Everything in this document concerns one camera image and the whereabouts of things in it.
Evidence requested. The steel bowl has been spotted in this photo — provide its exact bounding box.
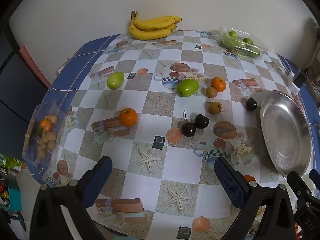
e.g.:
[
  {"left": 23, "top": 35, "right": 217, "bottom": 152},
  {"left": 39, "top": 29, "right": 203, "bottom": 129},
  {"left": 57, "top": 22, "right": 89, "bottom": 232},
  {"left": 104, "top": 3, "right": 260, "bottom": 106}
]
[{"left": 260, "top": 90, "right": 312, "bottom": 178}]

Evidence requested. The dark plum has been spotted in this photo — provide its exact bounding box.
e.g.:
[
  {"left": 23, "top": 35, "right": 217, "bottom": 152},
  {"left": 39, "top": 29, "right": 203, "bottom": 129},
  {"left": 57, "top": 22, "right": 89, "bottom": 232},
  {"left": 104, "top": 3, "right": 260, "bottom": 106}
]
[{"left": 245, "top": 98, "right": 258, "bottom": 111}]

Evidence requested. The orange tangerine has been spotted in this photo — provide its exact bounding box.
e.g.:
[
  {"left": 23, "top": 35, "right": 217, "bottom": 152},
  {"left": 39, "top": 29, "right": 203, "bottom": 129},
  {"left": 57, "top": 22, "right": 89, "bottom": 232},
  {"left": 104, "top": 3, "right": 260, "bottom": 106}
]
[
  {"left": 210, "top": 76, "right": 226, "bottom": 93},
  {"left": 119, "top": 108, "right": 138, "bottom": 127},
  {"left": 244, "top": 175, "right": 255, "bottom": 181}
]

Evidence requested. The brown longan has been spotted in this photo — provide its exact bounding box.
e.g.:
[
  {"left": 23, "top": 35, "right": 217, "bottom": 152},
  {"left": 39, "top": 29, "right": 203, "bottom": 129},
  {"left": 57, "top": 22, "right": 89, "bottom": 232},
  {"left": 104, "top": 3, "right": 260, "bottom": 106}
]
[
  {"left": 208, "top": 101, "right": 222, "bottom": 114},
  {"left": 206, "top": 87, "right": 217, "bottom": 98}
]

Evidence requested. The checkered plastic tablecloth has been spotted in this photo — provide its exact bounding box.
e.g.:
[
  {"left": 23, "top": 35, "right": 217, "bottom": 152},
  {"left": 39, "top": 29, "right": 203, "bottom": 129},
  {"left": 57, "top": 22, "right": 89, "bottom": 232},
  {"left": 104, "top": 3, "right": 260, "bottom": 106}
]
[{"left": 23, "top": 29, "right": 320, "bottom": 240}]

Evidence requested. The clear bag of longans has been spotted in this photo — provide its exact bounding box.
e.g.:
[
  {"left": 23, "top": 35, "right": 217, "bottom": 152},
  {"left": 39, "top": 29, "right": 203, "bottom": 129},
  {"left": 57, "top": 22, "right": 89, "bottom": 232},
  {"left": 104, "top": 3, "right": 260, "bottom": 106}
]
[{"left": 22, "top": 100, "right": 65, "bottom": 167}]

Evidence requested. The yellow banana bunch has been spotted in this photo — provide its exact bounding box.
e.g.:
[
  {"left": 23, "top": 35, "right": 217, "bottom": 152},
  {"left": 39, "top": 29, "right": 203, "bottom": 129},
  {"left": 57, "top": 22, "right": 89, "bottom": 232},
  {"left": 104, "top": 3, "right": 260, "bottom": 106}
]
[{"left": 129, "top": 10, "right": 182, "bottom": 41}]

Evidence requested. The dark cherry with stem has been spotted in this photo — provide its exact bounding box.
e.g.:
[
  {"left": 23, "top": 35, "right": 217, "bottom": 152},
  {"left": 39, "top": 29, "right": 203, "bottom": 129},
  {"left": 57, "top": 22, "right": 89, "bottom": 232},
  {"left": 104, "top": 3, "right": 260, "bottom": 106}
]
[{"left": 181, "top": 109, "right": 197, "bottom": 138}]

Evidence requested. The green mango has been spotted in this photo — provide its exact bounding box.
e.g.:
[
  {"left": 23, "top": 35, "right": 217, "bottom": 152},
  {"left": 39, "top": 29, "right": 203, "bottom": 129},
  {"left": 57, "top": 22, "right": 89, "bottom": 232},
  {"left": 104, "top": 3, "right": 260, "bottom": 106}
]
[
  {"left": 177, "top": 79, "right": 199, "bottom": 97},
  {"left": 107, "top": 72, "right": 124, "bottom": 89}
]

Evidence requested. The clear box of green fruits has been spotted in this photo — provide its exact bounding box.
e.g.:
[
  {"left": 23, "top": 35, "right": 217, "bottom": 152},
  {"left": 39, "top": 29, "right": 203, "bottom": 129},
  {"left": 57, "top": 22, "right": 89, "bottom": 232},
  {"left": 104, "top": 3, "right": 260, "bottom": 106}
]
[{"left": 219, "top": 26, "right": 267, "bottom": 59}]

